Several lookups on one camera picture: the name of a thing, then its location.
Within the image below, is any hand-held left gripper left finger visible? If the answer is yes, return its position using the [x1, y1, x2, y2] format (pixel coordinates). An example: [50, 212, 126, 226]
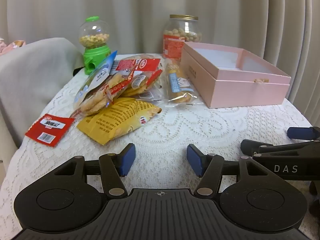
[54, 143, 136, 198]

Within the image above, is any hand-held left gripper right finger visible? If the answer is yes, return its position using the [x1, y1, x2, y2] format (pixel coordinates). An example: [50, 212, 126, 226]
[187, 144, 269, 198]

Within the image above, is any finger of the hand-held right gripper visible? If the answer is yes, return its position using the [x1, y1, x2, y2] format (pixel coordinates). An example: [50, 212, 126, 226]
[287, 127, 320, 140]
[241, 139, 320, 157]

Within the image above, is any yellow snack bag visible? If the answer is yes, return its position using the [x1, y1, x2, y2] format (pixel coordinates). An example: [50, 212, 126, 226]
[76, 97, 162, 145]

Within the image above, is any pink cardboard box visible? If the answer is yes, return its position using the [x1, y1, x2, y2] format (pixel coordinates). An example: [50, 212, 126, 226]
[180, 42, 292, 109]

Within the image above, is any long rice cracker packet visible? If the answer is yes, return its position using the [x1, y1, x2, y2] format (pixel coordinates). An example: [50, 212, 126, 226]
[72, 76, 132, 117]

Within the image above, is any blue label bread packet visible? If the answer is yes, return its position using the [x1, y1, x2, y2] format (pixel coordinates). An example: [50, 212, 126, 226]
[164, 61, 204, 107]

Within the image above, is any barcode rice cracker packet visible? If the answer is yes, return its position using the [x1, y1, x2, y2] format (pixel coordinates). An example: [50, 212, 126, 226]
[120, 69, 163, 98]

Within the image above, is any small red snack packet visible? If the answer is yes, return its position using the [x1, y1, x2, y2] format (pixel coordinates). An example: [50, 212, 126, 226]
[24, 114, 75, 147]

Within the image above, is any blue and white snack bag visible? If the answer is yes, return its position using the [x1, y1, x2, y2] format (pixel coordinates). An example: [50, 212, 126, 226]
[75, 50, 118, 105]

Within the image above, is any white lace tablecloth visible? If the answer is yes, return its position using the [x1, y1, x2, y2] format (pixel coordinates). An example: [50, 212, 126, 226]
[0, 53, 320, 240]

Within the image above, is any green gumball dispenser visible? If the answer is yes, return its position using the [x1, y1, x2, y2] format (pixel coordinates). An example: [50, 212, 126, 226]
[78, 17, 111, 75]

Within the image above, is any clear peanut jar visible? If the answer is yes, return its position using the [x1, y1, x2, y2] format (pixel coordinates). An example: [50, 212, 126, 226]
[162, 14, 202, 60]

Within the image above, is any beige curtain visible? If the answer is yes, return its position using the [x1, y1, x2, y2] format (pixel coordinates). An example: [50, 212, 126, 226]
[0, 0, 320, 105]

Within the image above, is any pink plush toy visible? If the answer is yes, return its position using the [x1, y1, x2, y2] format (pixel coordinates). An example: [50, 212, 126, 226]
[0, 39, 27, 55]

